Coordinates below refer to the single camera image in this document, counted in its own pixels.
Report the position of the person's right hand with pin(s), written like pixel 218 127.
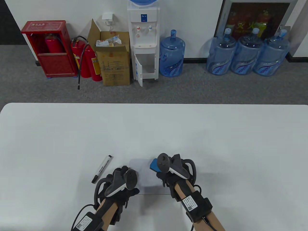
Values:
pixel 168 179

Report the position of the person's left hand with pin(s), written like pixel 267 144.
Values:
pixel 131 192

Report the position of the blue whiteboard eraser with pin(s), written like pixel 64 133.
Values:
pixel 154 166

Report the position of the small white whiteboard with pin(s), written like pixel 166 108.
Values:
pixel 146 178

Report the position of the white black-capped marker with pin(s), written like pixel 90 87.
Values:
pixel 102 168

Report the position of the person's right forearm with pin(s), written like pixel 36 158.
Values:
pixel 216 221

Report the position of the person's left forearm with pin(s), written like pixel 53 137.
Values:
pixel 109 214

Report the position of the black white right hand controller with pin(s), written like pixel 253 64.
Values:
pixel 163 162

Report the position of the black right wrist sensor box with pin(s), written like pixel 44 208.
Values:
pixel 197 207

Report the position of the black wrist sensor box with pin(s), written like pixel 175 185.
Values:
pixel 87 222
pixel 197 207

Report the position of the black left wrist sensor box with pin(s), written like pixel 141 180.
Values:
pixel 87 222

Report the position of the open cardboard box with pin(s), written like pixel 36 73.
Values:
pixel 115 69

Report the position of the blue water jug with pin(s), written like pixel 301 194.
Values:
pixel 172 55
pixel 246 55
pixel 220 57
pixel 272 57
pixel 143 2

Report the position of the red fire extinguisher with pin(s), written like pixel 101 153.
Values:
pixel 95 69
pixel 80 55
pixel 54 45

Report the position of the white water dispenser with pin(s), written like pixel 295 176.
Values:
pixel 144 36

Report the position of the red fire extinguisher cabinet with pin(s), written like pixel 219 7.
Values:
pixel 55 65

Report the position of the crumpled plastic rubbish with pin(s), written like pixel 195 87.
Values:
pixel 108 42

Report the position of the white wall socket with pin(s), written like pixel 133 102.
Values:
pixel 107 16

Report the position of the framed picture on wall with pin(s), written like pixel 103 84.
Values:
pixel 252 14

